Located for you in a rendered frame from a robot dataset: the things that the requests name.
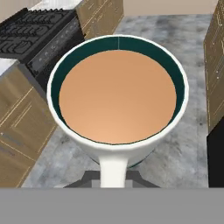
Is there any wooden tall cabinet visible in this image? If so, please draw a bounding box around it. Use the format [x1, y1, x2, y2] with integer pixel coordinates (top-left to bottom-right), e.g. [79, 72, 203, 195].
[203, 0, 224, 135]

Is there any wooden cabinet run beyond stove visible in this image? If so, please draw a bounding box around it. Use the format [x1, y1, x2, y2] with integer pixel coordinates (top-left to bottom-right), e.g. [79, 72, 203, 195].
[74, 0, 125, 41]

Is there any black gas stove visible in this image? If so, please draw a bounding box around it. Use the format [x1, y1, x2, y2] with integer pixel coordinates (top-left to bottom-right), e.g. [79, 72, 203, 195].
[0, 7, 86, 94]

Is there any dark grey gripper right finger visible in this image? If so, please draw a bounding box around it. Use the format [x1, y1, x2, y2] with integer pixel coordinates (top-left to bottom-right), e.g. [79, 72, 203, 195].
[125, 170, 161, 189]

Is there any black appliance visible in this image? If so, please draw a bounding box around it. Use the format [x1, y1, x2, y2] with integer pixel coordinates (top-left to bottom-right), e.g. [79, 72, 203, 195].
[206, 117, 224, 189]

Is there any white cup of tea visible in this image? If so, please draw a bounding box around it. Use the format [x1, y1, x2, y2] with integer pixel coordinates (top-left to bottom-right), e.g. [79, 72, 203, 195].
[46, 34, 190, 189]

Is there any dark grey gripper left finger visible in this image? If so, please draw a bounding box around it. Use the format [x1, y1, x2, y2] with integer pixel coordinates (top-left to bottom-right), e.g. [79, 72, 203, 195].
[63, 170, 102, 189]

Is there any wooden base cabinet run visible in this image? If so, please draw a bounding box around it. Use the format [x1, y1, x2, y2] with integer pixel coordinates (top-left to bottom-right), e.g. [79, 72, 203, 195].
[0, 57, 59, 189]

